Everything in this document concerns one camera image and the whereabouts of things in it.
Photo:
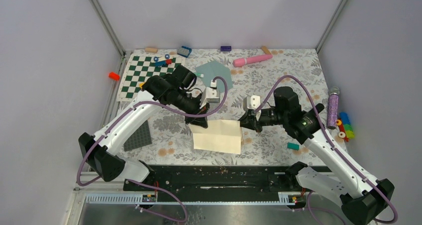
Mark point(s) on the pink marker pen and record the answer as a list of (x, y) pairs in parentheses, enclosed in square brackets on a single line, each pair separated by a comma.
[(250, 60)]

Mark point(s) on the blue red toy car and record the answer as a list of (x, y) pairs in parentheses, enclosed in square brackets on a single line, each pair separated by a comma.
[(159, 61)]

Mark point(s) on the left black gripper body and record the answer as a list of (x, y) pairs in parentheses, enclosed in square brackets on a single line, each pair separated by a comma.
[(189, 104)]

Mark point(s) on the blue grey lego brick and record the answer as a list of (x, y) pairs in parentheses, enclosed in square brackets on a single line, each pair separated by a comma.
[(184, 51)]

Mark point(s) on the floral patterned table mat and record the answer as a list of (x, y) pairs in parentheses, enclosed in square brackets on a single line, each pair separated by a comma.
[(172, 140)]

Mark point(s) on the purple lego brick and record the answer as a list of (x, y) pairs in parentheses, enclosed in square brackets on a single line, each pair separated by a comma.
[(225, 48)]

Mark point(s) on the teal green envelope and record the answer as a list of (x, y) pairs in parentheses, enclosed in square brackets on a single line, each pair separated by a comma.
[(212, 69)]

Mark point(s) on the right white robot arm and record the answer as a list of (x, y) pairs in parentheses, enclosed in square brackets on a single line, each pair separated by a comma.
[(359, 194)]

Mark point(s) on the teal small block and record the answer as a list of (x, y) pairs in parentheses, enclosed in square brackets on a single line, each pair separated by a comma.
[(293, 146)]

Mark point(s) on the beige wooden cylinder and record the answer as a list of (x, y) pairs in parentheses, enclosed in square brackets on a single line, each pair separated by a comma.
[(265, 50), (150, 50)]

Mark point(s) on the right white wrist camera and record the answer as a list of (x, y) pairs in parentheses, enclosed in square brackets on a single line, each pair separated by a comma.
[(251, 102)]

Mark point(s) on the green white chessboard mat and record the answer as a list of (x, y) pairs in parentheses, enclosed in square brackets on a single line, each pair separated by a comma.
[(139, 69)]

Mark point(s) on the cream paper letter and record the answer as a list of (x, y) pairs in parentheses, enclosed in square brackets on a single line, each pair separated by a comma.
[(221, 135)]

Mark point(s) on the beige wooden cylinder left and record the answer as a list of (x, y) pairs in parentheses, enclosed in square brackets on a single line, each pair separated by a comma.
[(150, 50)]

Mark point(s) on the beige wooden cylinder right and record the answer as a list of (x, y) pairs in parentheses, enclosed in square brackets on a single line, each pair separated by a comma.
[(265, 50)]

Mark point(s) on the dark grey lego baseplate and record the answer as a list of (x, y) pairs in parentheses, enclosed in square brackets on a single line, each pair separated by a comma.
[(140, 138)]

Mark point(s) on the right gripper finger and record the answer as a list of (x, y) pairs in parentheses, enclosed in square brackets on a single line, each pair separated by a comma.
[(247, 119), (256, 127)]

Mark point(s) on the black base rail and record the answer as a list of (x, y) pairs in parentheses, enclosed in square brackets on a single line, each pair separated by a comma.
[(223, 183)]

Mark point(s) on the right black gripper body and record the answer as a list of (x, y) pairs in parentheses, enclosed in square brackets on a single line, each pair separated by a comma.
[(269, 116)]

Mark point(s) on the purple glitter microphone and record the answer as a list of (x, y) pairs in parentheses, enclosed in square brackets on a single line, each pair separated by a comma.
[(333, 100)]

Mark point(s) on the colourful stacked block toy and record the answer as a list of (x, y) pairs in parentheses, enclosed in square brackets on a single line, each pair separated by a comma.
[(345, 129)]

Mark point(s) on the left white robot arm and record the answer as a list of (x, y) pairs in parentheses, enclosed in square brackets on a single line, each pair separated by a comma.
[(100, 149)]

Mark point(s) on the red cylinder block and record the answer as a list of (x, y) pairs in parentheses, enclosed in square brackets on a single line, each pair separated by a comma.
[(114, 76)]

